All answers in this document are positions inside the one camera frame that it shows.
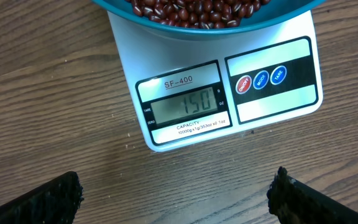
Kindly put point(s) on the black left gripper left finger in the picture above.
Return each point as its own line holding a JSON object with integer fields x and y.
{"x": 56, "y": 201}

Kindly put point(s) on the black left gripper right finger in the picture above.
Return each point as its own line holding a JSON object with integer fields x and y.
{"x": 293, "y": 202}

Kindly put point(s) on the white digital kitchen scale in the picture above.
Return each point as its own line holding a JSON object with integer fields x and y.
{"x": 187, "y": 90}

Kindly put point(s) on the teal plastic bowl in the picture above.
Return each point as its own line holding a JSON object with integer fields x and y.
{"x": 273, "y": 13}

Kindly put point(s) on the red beans in bowl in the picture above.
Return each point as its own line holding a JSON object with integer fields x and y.
{"x": 197, "y": 14}

